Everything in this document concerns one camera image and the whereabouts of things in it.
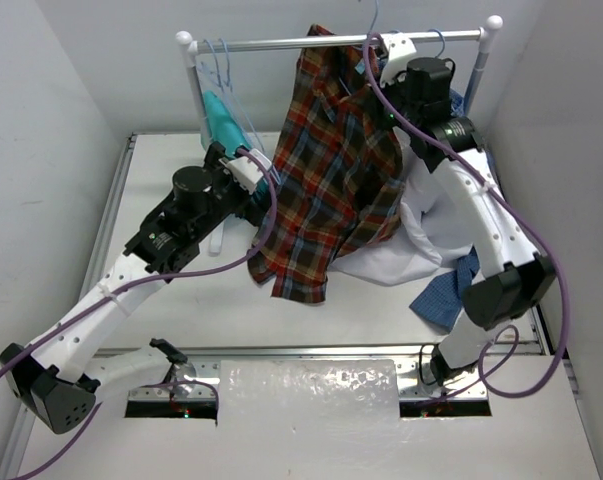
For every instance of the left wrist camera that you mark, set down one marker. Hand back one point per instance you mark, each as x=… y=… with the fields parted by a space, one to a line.
x=246 y=172

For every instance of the red plaid shirt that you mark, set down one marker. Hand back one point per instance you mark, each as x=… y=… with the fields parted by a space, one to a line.
x=340 y=176

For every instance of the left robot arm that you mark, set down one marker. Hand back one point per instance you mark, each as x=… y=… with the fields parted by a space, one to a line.
x=58 y=375

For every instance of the white clothes rack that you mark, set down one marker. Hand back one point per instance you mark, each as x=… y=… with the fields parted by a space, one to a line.
x=318 y=37

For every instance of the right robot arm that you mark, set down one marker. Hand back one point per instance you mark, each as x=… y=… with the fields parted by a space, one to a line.
x=515 y=275

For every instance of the blue checked shirt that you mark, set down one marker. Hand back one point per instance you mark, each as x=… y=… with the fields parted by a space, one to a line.
x=446 y=290

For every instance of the white shirt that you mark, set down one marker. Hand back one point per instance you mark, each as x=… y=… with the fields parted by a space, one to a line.
x=388 y=263

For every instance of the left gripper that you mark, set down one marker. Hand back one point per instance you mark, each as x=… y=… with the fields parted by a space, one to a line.
x=253 y=211

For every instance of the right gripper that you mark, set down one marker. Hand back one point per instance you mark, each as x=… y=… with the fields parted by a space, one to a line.
x=379 y=101

